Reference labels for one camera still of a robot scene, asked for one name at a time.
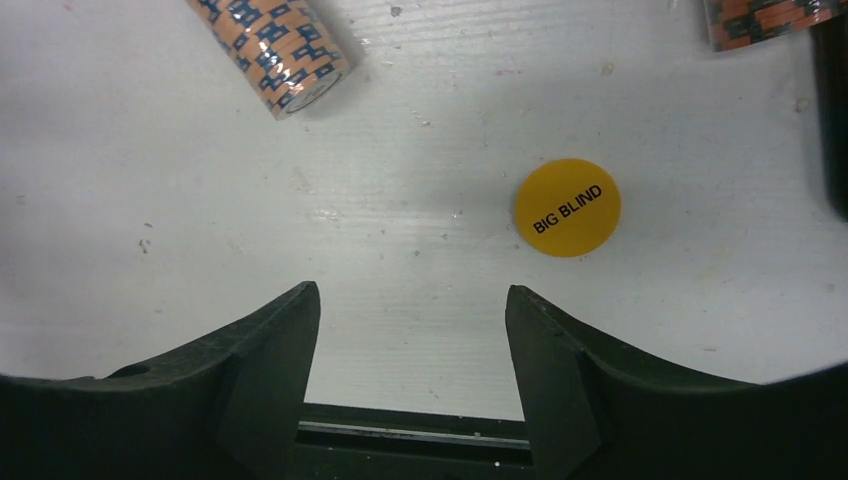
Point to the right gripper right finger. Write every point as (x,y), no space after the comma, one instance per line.
(596,407)

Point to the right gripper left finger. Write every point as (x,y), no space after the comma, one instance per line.
(223,406)

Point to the yellow big blind button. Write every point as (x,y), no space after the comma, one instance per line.
(567,208)

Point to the pink chip stack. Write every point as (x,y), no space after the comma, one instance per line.
(286,53)

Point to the red brown chip stack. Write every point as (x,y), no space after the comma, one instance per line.
(734,24)

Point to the black poker set case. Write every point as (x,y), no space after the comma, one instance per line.
(830,59)

